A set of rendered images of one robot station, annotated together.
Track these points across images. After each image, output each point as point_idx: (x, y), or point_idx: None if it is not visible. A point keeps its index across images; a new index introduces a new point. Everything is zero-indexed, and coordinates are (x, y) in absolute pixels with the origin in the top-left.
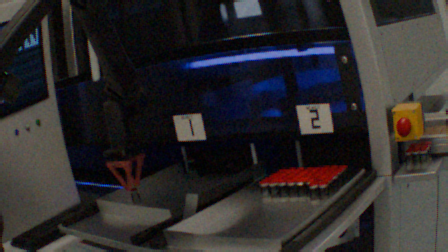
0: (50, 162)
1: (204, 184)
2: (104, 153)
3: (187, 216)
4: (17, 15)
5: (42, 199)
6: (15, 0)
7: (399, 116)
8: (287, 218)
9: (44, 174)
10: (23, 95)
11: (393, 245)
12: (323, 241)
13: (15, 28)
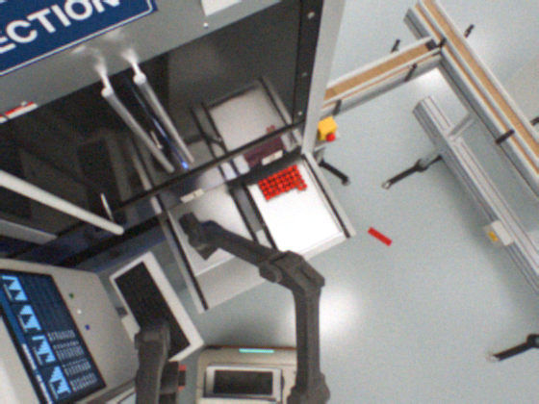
0: (88, 292)
1: (201, 204)
2: (206, 260)
3: (262, 239)
4: (314, 331)
5: (111, 314)
6: None
7: (325, 134)
8: (301, 208)
9: (97, 303)
10: (63, 310)
11: None
12: (346, 215)
13: (320, 334)
